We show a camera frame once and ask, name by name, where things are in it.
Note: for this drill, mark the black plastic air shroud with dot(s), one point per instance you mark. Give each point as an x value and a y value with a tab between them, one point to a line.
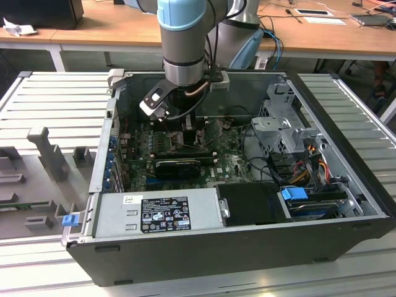
253	204

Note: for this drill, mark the white power block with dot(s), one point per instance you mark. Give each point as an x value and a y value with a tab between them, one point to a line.
261	63

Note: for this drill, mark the CPU socket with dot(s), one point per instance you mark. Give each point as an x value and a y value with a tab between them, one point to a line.
174	144

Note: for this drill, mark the grey power supply unit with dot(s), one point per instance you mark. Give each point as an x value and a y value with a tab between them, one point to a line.
114	213

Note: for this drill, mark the grey notebook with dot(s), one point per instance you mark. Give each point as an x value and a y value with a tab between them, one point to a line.
369	20

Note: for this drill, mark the white camera with black plate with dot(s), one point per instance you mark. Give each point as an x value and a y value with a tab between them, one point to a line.
153	100

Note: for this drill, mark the grey plastic case latch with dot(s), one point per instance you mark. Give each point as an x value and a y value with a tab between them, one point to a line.
116	77

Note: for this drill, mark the blue expansion slot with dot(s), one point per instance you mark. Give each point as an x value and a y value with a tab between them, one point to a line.
151	179

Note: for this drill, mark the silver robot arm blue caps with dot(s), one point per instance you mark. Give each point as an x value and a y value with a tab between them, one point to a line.
182	40

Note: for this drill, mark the silver metal drive cage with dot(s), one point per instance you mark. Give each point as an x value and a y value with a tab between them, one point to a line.
272	127

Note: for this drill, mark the black equipment box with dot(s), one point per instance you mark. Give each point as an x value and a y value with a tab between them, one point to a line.
40	14

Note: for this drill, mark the white paper sheet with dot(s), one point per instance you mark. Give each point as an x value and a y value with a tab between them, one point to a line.
325	20

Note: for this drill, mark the blue plastic case latch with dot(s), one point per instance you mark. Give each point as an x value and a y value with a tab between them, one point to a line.
69	221

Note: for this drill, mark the plain white wrist camera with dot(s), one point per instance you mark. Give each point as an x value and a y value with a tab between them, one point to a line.
220	85

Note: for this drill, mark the white crumpled paper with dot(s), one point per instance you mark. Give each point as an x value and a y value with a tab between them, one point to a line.
18	29

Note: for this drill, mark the black open PC case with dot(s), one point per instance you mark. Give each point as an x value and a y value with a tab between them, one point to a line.
185	263

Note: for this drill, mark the black graphics card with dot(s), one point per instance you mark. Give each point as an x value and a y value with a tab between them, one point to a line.
176	169

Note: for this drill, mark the blue disk carrier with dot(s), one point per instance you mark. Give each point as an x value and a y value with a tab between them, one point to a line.
294	195

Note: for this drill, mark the grey parts rack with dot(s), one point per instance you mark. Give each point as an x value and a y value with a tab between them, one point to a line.
46	185

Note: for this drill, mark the green RAM stick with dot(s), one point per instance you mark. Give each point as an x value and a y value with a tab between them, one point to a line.
18	206

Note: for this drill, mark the black RAM slot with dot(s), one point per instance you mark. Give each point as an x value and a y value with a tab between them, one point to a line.
185	156
182	150

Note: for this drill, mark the silver hard disk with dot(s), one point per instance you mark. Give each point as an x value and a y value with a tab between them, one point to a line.
312	212

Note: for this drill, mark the green motherboard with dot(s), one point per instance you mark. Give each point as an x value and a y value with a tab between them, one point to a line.
229	167

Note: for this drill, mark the wooden desk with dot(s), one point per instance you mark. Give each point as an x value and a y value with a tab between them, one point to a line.
108	28

